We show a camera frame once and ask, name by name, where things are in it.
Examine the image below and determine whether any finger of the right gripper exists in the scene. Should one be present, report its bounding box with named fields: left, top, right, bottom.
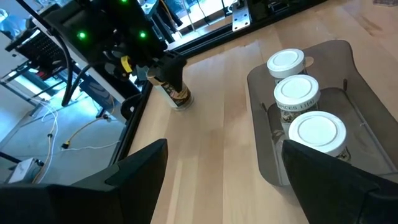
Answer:
left=155, top=54, right=187, bottom=93

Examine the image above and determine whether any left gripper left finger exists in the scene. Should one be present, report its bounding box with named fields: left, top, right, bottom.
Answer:
left=0, top=139, right=169, bottom=224

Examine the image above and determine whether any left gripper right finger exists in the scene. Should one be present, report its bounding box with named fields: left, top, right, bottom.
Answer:
left=281, top=139, right=398, bottom=224

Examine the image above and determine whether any tan-lid spice jar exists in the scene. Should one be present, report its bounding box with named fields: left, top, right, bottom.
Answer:
left=146, top=63, right=194, bottom=111

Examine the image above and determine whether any white-lid spice jar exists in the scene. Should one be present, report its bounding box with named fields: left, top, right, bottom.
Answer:
left=266, top=48, right=307, bottom=85
left=287, top=111, right=353, bottom=163
left=273, top=74, right=321, bottom=135

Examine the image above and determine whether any white floor box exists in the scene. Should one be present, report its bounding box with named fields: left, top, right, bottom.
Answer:
left=7, top=157, right=40, bottom=184

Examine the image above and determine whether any black perforated metal case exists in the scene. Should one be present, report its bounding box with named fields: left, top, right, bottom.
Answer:
left=4, top=27, right=68, bottom=74

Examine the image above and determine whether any smoked translucent plastic bin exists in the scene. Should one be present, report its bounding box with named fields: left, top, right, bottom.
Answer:
left=247, top=39, right=398, bottom=187

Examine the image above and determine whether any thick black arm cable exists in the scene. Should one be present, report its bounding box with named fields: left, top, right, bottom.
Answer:
left=15, top=0, right=75, bottom=107

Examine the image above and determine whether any silver metal frame bracket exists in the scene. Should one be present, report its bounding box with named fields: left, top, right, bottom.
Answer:
left=231, top=0, right=251, bottom=32

